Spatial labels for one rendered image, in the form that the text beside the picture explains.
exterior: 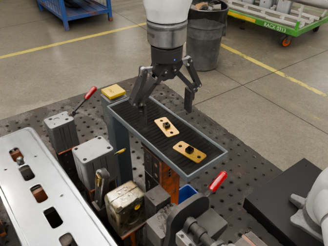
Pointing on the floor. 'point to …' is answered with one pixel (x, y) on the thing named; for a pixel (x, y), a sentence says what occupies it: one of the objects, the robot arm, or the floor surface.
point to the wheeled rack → (291, 19)
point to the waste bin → (206, 32)
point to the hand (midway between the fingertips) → (166, 113)
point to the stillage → (75, 9)
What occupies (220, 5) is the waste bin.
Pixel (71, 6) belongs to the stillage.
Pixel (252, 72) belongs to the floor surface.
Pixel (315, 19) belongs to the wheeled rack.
